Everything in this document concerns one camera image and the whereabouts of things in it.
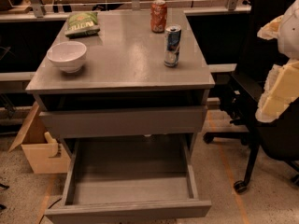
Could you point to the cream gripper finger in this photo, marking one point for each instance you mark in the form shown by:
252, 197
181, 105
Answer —
281, 88
270, 30

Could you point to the blue silver redbull can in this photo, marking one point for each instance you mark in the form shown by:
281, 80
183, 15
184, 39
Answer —
172, 45

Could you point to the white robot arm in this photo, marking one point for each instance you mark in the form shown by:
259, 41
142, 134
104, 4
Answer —
288, 33

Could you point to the closed grey top drawer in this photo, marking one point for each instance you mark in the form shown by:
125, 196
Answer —
121, 122

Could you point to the orange soda can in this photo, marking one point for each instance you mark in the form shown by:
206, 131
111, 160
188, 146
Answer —
158, 12

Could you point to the grey drawer cabinet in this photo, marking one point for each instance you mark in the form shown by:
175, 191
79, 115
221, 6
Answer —
124, 70

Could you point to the open grey middle drawer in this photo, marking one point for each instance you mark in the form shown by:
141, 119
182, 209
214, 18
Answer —
129, 179

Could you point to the black office chair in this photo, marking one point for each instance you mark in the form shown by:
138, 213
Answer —
279, 139

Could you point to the green chip bag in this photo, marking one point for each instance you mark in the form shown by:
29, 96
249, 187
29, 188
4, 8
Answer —
82, 24

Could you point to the white ceramic bowl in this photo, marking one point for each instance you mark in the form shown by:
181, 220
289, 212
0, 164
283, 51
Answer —
68, 56

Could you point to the open cardboard box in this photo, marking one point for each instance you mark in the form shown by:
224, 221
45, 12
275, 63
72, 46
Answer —
45, 154

